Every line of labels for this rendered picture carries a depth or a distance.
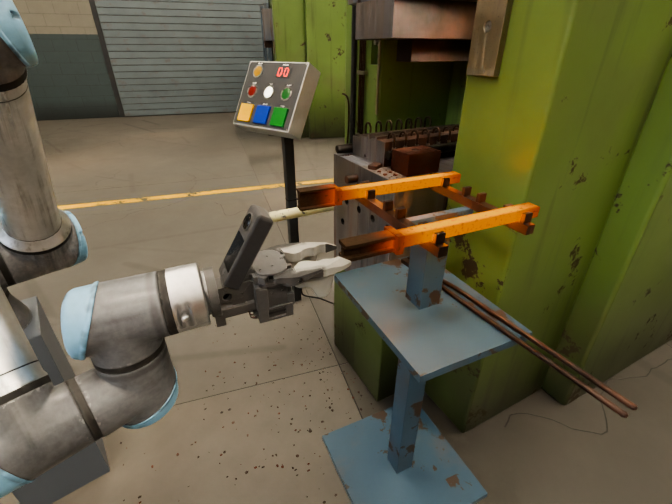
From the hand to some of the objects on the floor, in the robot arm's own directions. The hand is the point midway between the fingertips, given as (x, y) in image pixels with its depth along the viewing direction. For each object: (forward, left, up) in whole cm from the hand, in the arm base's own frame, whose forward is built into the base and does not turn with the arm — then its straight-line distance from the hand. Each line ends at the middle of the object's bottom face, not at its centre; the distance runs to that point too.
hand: (336, 252), depth 58 cm
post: (+55, +107, -96) cm, 154 cm away
